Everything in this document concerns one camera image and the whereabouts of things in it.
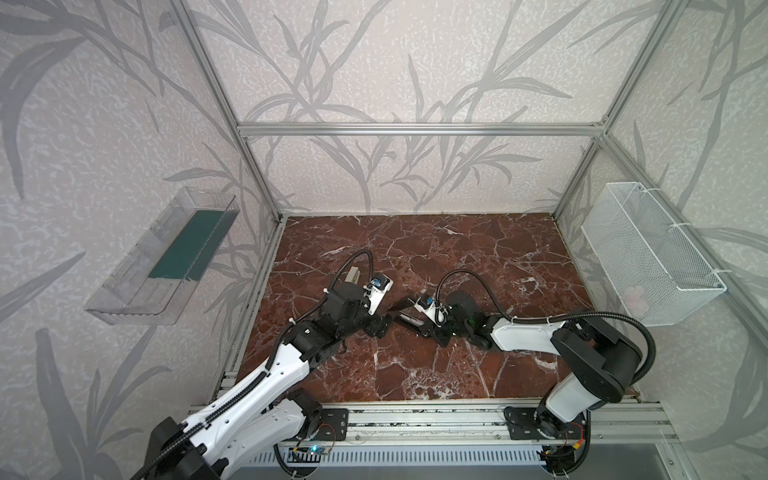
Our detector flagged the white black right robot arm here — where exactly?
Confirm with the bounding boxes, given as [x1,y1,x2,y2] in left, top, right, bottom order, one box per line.
[414,269,657,435]

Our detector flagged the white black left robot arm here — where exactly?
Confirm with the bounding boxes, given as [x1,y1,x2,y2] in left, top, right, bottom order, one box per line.
[134,249,392,479]

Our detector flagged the green circuit board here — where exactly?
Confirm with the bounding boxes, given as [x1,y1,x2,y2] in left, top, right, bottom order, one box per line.
[290,444,332,463]

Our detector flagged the pink object in basket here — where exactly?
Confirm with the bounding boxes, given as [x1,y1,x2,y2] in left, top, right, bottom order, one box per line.
[621,285,650,318]

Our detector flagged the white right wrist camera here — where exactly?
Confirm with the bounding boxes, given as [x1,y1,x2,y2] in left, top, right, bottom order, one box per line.
[414,294,447,327]

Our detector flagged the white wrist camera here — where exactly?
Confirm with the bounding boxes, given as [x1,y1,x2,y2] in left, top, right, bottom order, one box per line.
[364,273,393,315]
[414,294,447,327]

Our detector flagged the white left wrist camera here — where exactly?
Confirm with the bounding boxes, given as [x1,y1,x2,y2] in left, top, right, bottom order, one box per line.
[364,273,393,315]

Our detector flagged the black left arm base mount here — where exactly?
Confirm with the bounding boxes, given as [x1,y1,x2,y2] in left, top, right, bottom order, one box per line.
[291,408,350,442]

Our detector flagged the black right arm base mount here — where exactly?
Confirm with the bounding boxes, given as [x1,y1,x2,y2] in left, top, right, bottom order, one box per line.
[503,406,588,442]

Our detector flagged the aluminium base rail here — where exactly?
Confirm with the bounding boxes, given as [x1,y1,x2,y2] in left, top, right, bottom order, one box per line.
[240,397,681,469]

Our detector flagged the white wire mesh basket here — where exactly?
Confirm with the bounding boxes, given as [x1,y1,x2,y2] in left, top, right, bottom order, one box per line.
[582,182,727,327]

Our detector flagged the clear plastic wall tray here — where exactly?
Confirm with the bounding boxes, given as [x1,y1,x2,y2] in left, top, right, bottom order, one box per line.
[85,187,240,326]

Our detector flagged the aluminium frame profiles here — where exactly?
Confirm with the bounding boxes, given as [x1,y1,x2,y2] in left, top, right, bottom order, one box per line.
[162,1,767,424]

